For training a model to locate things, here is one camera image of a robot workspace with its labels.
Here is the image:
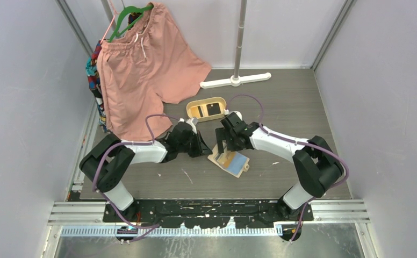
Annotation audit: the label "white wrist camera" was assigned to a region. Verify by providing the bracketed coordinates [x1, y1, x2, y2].
[224, 109, 243, 122]
[186, 117, 198, 134]

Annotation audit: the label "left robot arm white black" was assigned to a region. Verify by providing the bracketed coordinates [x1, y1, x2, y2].
[79, 121, 212, 222]

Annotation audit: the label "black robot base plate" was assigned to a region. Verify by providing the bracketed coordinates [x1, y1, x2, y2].
[122, 199, 314, 229]

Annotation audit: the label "grey metal rack pole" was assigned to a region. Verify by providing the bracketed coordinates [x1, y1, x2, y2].
[232, 0, 248, 82]

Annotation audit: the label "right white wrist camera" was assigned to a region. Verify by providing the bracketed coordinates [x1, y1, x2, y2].
[224, 109, 243, 122]

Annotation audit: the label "beige leather card holder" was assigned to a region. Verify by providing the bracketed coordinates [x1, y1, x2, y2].
[207, 142, 250, 178]

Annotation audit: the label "pink shorts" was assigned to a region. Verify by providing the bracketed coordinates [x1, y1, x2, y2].
[97, 2, 211, 141]

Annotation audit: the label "green clothes hanger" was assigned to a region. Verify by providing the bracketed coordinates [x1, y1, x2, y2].
[107, 3, 154, 42]

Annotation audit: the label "colourful patterned garment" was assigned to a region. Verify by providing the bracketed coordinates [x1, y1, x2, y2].
[85, 41, 109, 133]

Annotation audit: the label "pink clothes hanger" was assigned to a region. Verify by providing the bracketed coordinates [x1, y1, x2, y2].
[100, 0, 120, 42]

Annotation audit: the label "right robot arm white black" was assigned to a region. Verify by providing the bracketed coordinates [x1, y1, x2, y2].
[215, 112, 348, 221]

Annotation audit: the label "white rack stand base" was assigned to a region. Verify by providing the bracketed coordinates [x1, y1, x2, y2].
[199, 73, 272, 89]

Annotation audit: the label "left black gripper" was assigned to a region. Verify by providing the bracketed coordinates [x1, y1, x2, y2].
[177, 130, 212, 157]

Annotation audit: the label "gold credit card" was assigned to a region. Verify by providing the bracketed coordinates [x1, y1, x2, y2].
[214, 152, 236, 168]

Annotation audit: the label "black striped card in tray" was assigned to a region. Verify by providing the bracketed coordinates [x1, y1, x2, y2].
[192, 105, 204, 119]

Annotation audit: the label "beige oval tray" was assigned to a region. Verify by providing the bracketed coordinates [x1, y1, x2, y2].
[186, 97, 227, 123]

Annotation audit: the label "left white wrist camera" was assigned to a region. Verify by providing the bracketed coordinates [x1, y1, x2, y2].
[186, 117, 198, 134]

